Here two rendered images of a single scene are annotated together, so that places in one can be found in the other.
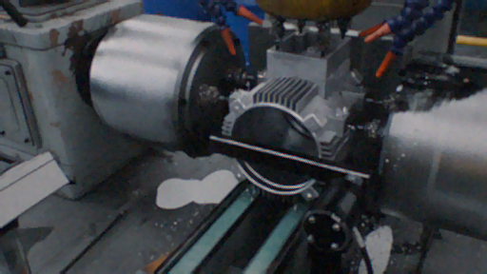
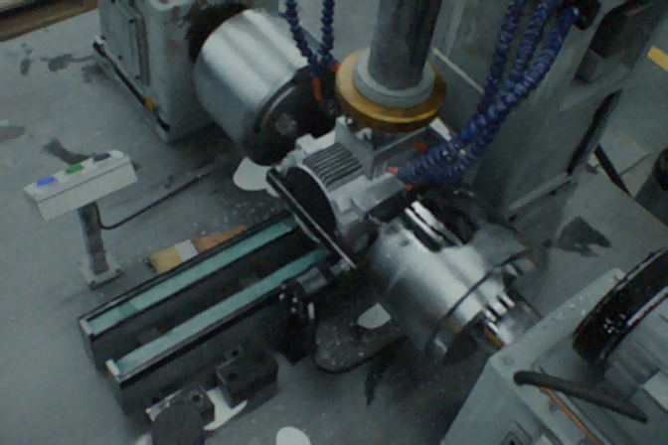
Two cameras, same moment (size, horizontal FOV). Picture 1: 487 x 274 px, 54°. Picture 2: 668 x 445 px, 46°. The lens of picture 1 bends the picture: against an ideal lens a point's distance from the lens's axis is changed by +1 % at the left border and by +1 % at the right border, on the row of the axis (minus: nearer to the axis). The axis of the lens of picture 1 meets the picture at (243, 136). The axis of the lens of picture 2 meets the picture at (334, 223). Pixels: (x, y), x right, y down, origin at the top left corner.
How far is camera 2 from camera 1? 79 cm
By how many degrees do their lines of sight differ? 25
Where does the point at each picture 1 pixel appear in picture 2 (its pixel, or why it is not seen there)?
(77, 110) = (184, 72)
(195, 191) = not seen: hidden behind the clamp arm
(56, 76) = (170, 45)
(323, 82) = (369, 169)
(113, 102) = (207, 95)
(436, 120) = (403, 257)
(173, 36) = (268, 65)
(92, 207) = (178, 158)
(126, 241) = (192, 207)
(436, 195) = (388, 305)
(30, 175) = (110, 172)
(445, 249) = not seen: hidden behind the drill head
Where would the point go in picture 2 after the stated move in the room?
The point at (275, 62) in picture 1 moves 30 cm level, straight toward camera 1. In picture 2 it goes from (340, 131) to (250, 252)
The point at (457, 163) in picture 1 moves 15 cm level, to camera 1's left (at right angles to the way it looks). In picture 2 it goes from (402, 294) to (313, 257)
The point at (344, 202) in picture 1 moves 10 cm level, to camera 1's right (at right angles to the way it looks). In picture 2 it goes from (312, 284) to (370, 308)
